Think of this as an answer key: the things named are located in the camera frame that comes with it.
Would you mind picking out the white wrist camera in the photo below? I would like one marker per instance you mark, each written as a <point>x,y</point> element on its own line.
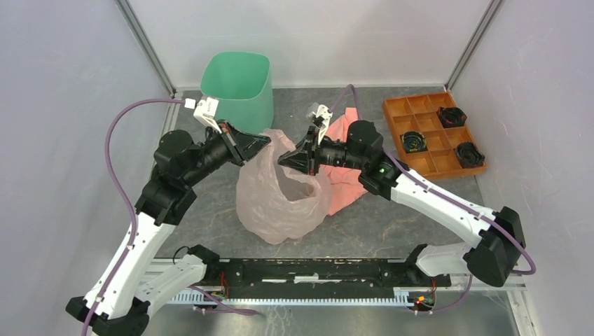
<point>204,111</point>
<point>320,116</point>

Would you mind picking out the green plastic trash bin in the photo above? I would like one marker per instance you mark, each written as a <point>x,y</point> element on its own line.
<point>242,83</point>

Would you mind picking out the salmon pink cloth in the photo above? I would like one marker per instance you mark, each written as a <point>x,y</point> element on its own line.
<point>345,186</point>

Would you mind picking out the orange compartment tray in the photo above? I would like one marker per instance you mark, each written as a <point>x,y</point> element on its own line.
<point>419,113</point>

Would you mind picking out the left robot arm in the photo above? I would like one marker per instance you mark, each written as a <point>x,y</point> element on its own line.
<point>119,304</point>

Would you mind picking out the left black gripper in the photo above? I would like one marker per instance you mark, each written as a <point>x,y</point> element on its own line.
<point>239,144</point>

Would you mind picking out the black bag roll top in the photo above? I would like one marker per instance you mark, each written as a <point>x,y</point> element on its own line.
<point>451,117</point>

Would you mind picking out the translucent pink plastic trash bag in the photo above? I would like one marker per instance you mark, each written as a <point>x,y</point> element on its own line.
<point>278,203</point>

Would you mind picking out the black bag roll right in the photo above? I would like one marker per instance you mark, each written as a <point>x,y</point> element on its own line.
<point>469,156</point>

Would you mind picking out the right corner aluminium post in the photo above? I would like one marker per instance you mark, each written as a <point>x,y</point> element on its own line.
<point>479,32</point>

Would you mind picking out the black green bag roll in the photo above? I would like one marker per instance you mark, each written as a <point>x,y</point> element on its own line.
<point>413,142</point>

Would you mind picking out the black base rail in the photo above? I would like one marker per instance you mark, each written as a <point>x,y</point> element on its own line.
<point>376,282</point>

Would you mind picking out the corner aluminium post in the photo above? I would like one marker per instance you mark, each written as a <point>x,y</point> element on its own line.
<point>479,32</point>
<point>143,40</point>

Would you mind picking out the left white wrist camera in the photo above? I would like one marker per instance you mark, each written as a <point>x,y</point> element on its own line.
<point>204,111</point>

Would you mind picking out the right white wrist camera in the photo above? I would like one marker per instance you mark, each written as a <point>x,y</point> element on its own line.
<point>320,116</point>

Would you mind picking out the left corner aluminium post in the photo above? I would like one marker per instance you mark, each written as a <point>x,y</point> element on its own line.
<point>143,40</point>

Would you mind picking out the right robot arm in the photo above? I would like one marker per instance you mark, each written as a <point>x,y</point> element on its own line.
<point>492,241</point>

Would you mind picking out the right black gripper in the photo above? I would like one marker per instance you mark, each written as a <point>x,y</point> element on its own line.
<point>306,156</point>

